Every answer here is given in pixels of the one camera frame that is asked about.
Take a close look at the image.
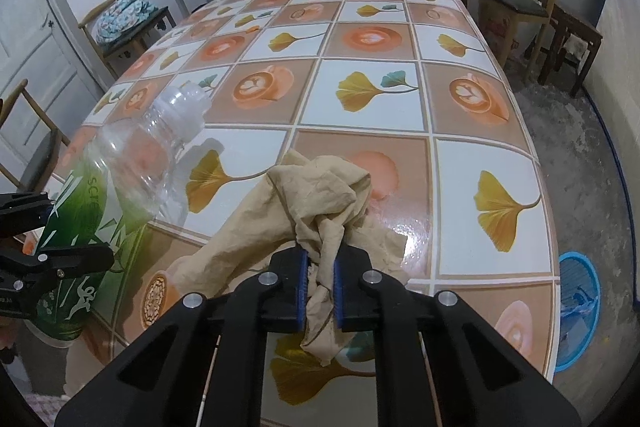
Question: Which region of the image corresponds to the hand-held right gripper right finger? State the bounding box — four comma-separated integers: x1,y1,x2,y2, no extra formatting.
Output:
332,244,583,427

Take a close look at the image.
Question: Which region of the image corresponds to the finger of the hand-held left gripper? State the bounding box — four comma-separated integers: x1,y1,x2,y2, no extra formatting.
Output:
0,192,56,239
0,243,115,295

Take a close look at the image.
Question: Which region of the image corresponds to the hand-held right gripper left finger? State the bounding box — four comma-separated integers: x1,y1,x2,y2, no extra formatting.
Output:
54,244,308,427

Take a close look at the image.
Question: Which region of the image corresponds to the beige cloth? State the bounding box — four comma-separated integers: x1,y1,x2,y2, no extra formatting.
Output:
170,149,411,365

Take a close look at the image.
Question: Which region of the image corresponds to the green label plastic bottle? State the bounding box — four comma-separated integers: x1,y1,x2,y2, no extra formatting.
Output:
30,82,208,348

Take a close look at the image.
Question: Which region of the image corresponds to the blue plastic basket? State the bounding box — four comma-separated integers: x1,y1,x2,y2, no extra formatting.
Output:
554,251,601,373

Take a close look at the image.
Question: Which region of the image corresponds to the white door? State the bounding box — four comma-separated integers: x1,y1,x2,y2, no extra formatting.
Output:
0,0,108,168

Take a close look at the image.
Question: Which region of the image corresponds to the tile print tablecloth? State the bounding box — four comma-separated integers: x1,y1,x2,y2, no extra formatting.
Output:
65,0,561,427

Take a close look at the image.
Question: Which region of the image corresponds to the wooden armchair dark seat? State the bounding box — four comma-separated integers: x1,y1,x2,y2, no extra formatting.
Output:
77,0,176,68

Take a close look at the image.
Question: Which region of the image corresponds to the floral cushion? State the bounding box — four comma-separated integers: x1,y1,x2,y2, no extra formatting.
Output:
95,0,153,45

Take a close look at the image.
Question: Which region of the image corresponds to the brown carton red print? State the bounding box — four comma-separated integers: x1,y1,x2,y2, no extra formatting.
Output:
480,2,518,52

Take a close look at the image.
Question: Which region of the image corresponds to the dark wooden stool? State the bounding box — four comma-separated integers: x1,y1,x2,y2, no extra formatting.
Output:
537,0,603,95

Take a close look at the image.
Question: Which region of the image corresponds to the white mattress blue trim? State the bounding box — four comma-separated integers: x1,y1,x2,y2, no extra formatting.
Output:
580,0,640,218

